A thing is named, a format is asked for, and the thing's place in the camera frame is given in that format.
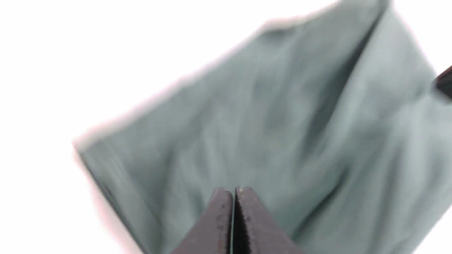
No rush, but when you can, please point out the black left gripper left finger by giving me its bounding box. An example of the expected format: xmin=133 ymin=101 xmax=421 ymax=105
xmin=172 ymin=188 xmax=233 ymax=254

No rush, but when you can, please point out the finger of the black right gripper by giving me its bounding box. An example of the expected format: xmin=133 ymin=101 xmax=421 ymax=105
xmin=434 ymin=66 xmax=452 ymax=100

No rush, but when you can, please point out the green long-sleeve top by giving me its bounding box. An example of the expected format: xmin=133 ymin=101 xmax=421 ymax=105
xmin=76 ymin=0 xmax=451 ymax=254

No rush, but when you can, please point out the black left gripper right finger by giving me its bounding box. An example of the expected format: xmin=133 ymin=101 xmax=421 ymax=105
xmin=234 ymin=187 xmax=301 ymax=254

